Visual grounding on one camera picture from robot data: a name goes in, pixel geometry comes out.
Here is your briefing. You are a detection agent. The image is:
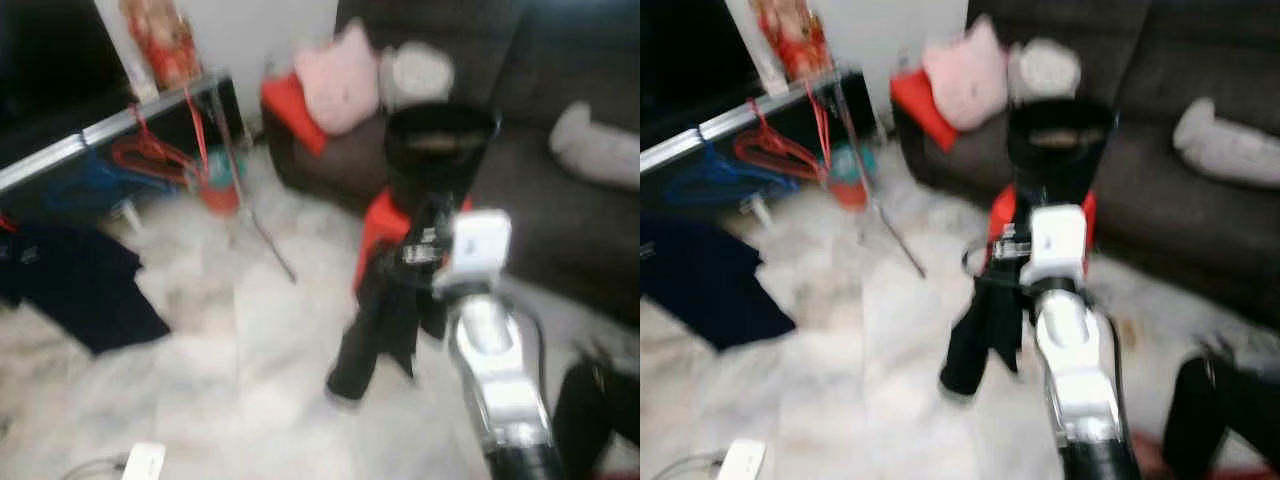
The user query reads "round white plush toy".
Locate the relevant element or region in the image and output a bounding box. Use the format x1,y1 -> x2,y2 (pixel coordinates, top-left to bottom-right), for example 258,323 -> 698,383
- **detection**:
378,42 -> 456,111
1008,38 -> 1083,106

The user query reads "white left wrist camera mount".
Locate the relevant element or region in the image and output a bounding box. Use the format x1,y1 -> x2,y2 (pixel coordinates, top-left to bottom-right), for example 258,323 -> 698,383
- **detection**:
120,440 -> 168,480
715,437 -> 766,480

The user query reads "red robed statue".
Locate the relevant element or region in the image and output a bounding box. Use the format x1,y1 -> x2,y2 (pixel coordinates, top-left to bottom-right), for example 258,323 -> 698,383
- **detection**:
118,0 -> 201,91
750,0 -> 831,81

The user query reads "silver metal clothes rack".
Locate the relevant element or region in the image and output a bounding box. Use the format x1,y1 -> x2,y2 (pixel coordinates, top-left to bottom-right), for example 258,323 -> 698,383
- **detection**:
640,68 -> 928,279
0,72 -> 298,284

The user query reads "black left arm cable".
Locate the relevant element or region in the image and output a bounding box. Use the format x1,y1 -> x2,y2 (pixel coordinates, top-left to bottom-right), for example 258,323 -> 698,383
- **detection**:
60,455 -> 126,480
650,452 -> 721,480

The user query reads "navy polo shirt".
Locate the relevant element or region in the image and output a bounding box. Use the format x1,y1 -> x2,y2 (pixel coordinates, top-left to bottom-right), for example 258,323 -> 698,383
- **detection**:
0,215 -> 171,356
640,210 -> 796,351

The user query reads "pink cat face cushion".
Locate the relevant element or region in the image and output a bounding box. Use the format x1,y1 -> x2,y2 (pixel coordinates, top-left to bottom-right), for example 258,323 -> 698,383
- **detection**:
293,20 -> 383,138
920,15 -> 1011,133

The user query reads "blue plastic hanger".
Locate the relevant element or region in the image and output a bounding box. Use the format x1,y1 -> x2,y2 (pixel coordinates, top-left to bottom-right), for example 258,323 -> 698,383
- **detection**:
660,145 -> 771,209
40,150 -> 151,213

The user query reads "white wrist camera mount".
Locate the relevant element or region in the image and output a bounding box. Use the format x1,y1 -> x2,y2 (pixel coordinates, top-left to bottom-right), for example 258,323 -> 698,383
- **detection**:
1020,203 -> 1089,286
120,440 -> 168,480
715,437 -> 766,480
435,208 -> 513,296

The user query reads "dark brown sofa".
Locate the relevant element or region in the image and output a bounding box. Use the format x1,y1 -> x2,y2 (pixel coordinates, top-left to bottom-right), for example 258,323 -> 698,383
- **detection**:
260,0 -> 640,326
890,0 -> 1280,326

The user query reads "black polo shirt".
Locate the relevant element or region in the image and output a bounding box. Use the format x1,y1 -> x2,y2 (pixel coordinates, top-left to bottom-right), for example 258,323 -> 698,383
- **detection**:
325,205 -> 451,409
938,215 -> 1041,401

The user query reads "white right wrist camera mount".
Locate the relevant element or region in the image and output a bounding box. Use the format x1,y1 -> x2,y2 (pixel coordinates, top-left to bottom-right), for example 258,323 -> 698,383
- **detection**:
435,208 -> 513,296
1020,203 -> 1089,286

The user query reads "orange bucket teal bag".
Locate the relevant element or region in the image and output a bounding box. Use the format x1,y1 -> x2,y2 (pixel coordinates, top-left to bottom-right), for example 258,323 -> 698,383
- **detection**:
195,150 -> 244,216
825,145 -> 871,211

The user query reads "long white plush toy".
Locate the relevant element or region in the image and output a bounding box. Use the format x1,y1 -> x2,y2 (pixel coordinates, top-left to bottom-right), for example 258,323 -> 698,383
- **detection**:
548,100 -> 640,191
1172,97 -> 1280,189

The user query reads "black television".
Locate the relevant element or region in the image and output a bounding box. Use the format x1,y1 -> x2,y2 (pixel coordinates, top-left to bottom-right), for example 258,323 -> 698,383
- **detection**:
640,0 -> 761,121
0,0 -> 131,131

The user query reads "red cushion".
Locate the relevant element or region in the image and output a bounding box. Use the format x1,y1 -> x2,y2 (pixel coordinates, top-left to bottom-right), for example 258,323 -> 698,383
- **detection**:
890,68 -> 959,151
260,72 -> 329,158

